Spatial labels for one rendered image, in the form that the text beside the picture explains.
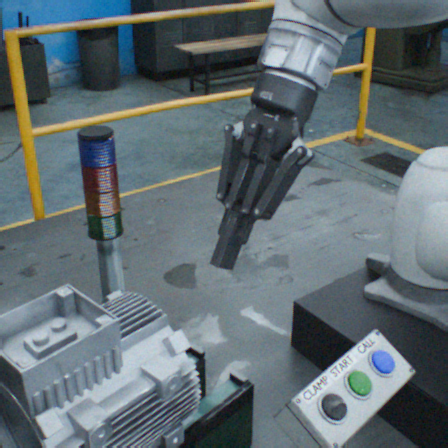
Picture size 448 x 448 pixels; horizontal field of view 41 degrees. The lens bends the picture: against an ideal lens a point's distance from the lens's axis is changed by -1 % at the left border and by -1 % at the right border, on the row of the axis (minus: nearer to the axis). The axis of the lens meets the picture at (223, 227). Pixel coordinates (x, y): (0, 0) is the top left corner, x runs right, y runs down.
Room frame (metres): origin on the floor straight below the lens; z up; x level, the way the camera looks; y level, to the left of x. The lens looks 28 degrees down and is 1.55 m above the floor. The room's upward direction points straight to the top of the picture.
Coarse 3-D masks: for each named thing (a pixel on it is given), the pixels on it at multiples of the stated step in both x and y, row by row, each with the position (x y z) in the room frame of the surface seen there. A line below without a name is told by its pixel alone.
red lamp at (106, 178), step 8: (88, 168) 0.91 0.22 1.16; (96, 168) 0.91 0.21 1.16; (104, 168) 0.91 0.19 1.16; (112, 168) 0.92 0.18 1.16; (88, 176) 0.91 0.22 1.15; (96, 176) 0.91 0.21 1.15; (104, 176) 0.91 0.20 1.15; (112, 176) 0.92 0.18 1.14; (88, 184) 0.91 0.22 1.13; (96, 184) 0.91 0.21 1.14; (104, 184) 0.91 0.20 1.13; (112, 184) 0.92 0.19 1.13
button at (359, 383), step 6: (354, 372) 0.52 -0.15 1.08; (360, 372) 0.52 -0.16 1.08; (348, 378) 0.52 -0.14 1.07; (354, 378) 0.51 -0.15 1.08; (360, 378) 0.52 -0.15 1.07; (366, 378) 0.52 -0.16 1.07; (348, 384) 0.51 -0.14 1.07; (354, 384) 0.51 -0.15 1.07; (360, 384) 0.51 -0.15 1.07; (366, 384) 0.51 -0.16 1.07; (354, 390) 0.50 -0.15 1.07; (360, 390) 0.50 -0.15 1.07; (366, 390) 0.50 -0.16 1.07; (360, 396) 0.50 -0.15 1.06
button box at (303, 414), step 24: (336, 360) 0.55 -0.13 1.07; (360, 360) 0.55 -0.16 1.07; (312, 384) 0.50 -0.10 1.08; (336, 384) 0.51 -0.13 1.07; (384, 384) 0.53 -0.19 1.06; (288, 408) 0.48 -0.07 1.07; (312, 408) 0.47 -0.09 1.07; (360, 408) 0.49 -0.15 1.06; (288, 432) 0.48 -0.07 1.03; (312, 432) 0.45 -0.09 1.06; (336, 432) 0.45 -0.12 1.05
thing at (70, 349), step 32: (64, 288) 0.59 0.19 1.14; (0, 320) 0.53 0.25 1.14; (32, 320) 0.56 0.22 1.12; (64, 320) 0.54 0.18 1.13; (96, 320) 0.53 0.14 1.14; (0, 352) 0.48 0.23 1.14; (32, 352) 0.51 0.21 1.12; (64, 352) 0.48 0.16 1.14; (96, 352) 0.51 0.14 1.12; (0, 384) 0.49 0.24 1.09; (32, 384) 0.45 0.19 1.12; (64, 384) 0.48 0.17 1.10; (32, 416) 0.45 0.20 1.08
